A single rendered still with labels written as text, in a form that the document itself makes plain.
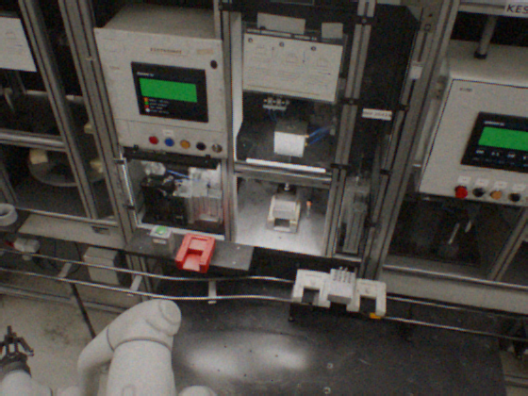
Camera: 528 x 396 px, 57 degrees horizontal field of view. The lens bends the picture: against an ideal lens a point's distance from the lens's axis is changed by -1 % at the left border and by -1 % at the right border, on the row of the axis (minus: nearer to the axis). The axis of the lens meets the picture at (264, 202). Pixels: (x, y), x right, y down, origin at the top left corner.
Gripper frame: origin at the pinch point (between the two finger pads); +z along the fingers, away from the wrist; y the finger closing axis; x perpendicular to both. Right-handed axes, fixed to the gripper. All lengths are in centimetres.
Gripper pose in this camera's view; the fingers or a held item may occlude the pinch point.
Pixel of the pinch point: (9, 334)
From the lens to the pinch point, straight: 195.3
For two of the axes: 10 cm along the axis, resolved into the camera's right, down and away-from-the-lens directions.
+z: -4.8, -3.6, 8.0
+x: -0.6, 9.2, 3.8
